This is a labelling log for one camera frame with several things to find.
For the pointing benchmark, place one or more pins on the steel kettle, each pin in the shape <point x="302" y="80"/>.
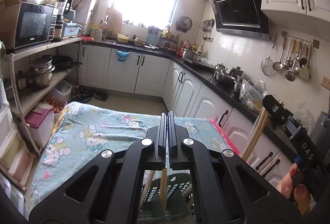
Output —
<point x="220" y="68"/>
<point x="236" y="71"/>

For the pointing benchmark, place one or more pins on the wall socket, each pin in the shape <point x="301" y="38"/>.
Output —
<point x="326" y="82"/>

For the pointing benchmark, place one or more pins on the metal shelf rack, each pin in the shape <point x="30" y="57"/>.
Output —
<point x="38" y="89"/>

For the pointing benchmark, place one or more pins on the clear plastic bag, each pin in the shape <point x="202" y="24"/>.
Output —
<point x="304" y="115"/>

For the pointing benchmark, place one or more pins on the sleeved chopstick pair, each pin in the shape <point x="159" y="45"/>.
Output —
<point x="164" y="187"/>
<point x="148" y="185"/>
<point x="256" y="132"/>

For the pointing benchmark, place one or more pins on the grey storage box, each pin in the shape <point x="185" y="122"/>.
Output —
<point x="71" y="30"/>

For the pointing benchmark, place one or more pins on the steel bowl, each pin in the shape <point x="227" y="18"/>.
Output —
<point x="224" y="78"/>

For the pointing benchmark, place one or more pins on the small round wall fan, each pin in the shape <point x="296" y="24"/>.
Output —
<point x="184" y="24"/>

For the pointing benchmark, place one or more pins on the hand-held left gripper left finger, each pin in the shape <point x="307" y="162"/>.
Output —
<point x="162" y="136"/>

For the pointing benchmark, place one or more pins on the pink lidded storage box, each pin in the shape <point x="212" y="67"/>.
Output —
<point x="38" y="123"/>

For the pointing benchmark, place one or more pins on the red cloth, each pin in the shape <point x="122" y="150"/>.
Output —
<point x="86" y="38"/>

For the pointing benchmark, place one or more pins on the steel stock pot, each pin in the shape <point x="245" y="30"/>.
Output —
<point x="190" y="55"/>

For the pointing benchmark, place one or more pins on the wall utensil rail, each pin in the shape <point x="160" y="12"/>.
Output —
<point x="315" y="44"/>

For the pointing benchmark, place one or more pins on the cluster of condiment bottles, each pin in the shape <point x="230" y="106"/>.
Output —
<point x="185" y="47"/>

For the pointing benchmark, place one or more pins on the stacked stainless steel pots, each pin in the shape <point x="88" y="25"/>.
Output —
<point x="42" y="77"/>

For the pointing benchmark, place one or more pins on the grey rice cooker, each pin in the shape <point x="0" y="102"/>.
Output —
<point x="321" y="123"/>

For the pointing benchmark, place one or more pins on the black countertop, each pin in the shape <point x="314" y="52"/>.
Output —
<point x="224" y="89"/>

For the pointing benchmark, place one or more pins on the black frying pan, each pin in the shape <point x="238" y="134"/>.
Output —
<point x="63" y="61"/>

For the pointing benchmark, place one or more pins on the cartoon print bedsheet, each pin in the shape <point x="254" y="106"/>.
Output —
<point x="90" y="131"/>

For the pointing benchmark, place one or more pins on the row of hanging kitchen utensils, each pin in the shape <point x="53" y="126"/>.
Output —
<point x="290" y="74"/>

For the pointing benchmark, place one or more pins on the teal knife rack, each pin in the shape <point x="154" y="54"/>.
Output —
<point x="153" y="39"/>

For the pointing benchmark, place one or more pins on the green plastic utensil holder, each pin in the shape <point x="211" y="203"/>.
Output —
<point x="178" y="187"/>

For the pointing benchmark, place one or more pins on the microwave oven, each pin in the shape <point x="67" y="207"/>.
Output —
<point x="31" y="25"/>

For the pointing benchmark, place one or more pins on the green topped plastic drawer tower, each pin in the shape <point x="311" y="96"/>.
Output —
<point x="11" y="146"/>

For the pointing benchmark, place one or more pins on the black range hood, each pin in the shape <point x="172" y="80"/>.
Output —
<point x="237" y="12"/>

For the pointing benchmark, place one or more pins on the black slipper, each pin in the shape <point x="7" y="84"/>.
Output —
<point x="99" y="96"/>

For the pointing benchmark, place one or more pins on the white base cabinets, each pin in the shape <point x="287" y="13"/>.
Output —
<point x="203" y="107"/>

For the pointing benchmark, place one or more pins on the wooden cutting board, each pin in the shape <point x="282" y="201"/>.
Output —
<point x="114" y="20"/>

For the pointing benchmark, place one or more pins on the box of eggs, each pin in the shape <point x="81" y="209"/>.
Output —
<point x="52" y="105"/>

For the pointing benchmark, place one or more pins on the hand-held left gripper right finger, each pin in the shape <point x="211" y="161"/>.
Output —
<point x="173" y="141"/>

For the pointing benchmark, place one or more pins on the person's right hand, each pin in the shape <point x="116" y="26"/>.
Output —
<point x="285" y="184"/>

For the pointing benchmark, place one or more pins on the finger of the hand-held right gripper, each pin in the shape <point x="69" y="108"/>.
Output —
<point x="274" y="110"/>

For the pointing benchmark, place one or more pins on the yellow plastic basin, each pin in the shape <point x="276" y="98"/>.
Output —
<point x="123" y="38"/>

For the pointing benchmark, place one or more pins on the blue hanging bin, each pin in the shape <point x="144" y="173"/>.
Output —
<point x="122" y="56"/>

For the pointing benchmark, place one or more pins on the blender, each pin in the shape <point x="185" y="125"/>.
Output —
<point x="63" y="4"/>

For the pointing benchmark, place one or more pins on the plastic bag with food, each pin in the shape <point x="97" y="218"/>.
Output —
<point x="251" y="95"/>

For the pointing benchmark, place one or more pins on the small cluster of hanging ladles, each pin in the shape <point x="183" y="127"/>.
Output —
<point x="208" y="29"/>

